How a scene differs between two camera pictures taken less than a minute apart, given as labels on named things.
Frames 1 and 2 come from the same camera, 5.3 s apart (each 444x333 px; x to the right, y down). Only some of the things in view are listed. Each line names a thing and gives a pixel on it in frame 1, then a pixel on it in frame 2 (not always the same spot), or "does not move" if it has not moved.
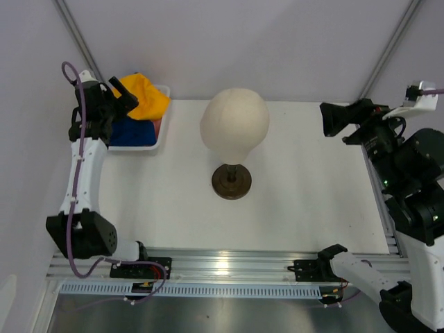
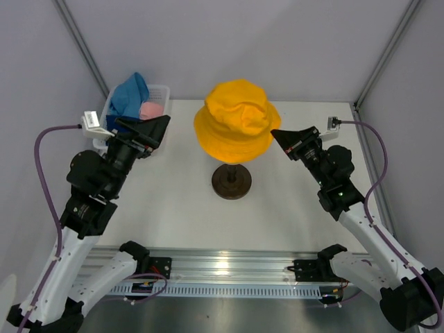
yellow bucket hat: [152, 102] → [236, 122]
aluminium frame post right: [410, 13] does not move
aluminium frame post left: [80, 39] does not move
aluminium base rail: [200, 264] does not move
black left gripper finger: [128, 100] → [150, 132]
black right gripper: [334, 116] → [300, 139]
